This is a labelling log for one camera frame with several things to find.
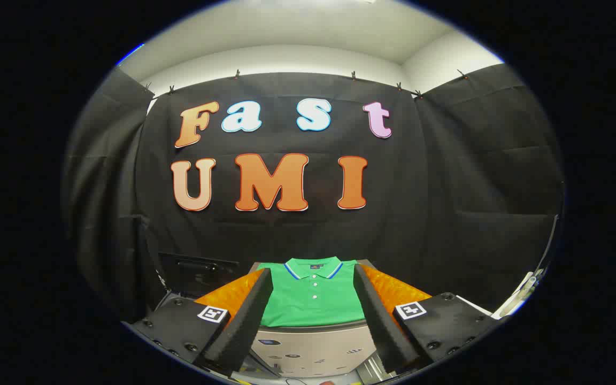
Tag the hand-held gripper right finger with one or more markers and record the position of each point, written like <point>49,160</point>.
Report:
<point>380,315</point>

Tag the green polo shirt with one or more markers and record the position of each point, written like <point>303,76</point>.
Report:
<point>313,305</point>

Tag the white panel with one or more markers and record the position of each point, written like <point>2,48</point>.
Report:
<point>476,307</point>

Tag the black backdrop cloth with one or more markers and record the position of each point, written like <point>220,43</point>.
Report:
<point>447,187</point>

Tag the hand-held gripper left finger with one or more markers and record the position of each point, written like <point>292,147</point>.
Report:
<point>244,321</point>

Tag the dark washing machine lid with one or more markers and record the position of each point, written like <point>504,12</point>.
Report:
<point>195,272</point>

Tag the white plastic pipe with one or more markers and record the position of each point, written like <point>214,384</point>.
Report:
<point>524,289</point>

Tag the grey cabinet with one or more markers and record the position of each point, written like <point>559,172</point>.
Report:
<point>313,345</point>

